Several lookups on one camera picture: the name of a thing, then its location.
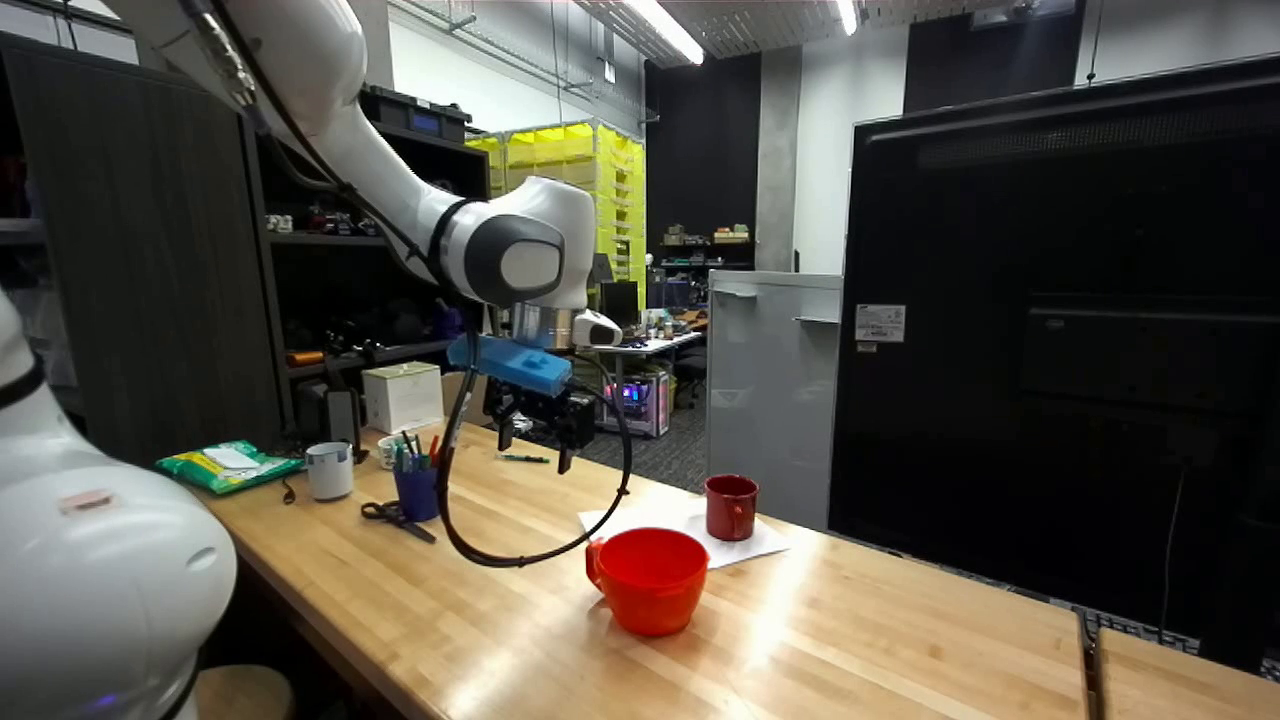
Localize white label sticker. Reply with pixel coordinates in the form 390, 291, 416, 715
852, 298, 910, 348

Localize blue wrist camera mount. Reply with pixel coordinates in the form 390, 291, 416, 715
449, 332, 576, 400

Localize white cup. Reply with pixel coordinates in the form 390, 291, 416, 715
299, 439, 354, 505

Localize round wooden stool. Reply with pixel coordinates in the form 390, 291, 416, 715
195, 660, 296, 720

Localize dark computer monitor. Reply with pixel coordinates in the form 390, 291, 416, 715
594, 274, 643, 334

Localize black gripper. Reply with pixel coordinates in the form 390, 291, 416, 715
485, 378, 603, 479

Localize grey metal cabinet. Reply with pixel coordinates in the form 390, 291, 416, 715
702, 268, 847, 530

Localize blue cup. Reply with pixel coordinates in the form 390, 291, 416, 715
390, 456, 443, 523

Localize dark grey cabinet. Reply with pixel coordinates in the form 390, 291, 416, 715
0, 34, 288, 456

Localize large red cup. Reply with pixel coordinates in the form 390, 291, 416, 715
580, 523, 712, 640

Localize long ceiling light strip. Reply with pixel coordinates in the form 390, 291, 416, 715
615, 0, 706, 70

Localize computer case with lights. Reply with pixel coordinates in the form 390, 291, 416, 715
594, 372, 679, 439

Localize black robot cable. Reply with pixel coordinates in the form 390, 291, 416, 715
185, 0, 637, 570

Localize white paper sheet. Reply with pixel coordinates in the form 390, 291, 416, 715
576, 486, 792, 575

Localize dark red mug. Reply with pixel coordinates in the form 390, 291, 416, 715
702, 471, 758, 545

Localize black shelf unit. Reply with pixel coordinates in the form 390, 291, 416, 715
252, 79, 497, 435

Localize white storage box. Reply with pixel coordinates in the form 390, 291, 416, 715
359, 359, 449, 435

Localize yellow shelving rack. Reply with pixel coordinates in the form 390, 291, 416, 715
463, 119, 653, 315

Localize black handled scissors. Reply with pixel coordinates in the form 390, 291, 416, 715
354, 497, 438, 547

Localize large black panel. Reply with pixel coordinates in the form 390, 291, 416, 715
829, 56, 1280, 677

